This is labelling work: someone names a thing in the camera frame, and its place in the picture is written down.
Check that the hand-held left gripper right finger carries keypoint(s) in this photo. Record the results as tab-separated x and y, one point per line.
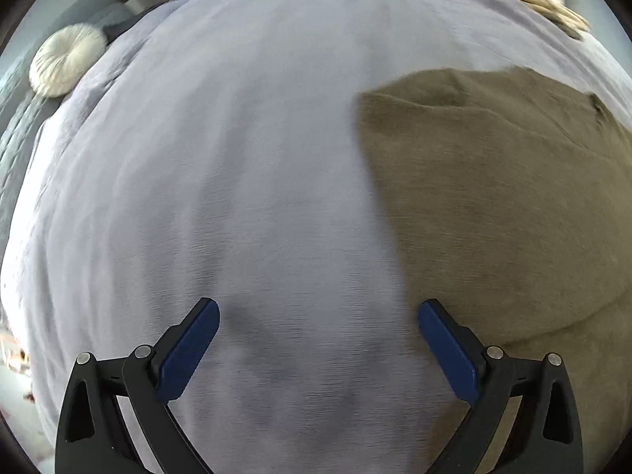
447	350

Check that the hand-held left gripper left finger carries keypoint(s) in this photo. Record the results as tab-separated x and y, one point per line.
190	350

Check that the olive green garment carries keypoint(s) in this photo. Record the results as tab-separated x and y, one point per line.
493	207

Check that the lavender bed blanket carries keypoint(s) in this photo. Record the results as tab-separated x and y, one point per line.
247	158

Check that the white round fluffy pillow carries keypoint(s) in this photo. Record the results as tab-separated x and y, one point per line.
61	61

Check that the dark cloth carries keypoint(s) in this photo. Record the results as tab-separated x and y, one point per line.
126	22

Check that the grey cushion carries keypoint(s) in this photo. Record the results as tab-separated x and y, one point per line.
89	7

